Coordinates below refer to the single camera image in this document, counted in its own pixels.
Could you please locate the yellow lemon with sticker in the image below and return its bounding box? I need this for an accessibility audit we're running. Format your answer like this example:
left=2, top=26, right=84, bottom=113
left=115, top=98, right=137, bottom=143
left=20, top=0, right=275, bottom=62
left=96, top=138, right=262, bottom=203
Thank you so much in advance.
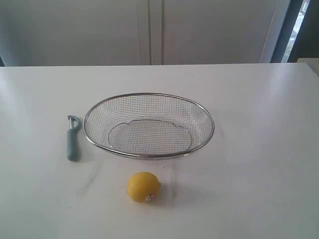
left=127, top=172, right=161, bottom=203

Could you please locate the teal handled peeler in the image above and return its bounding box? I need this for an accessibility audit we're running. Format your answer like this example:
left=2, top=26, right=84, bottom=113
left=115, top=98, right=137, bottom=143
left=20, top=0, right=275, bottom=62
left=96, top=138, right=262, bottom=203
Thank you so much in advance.
left=67, top=115, right=81, bottom=161

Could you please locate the oval wire mesh basket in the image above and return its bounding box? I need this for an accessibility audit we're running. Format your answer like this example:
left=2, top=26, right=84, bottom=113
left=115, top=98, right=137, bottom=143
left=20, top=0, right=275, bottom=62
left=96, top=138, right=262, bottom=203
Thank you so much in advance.
left=83, top=93, right=215, bottom=160

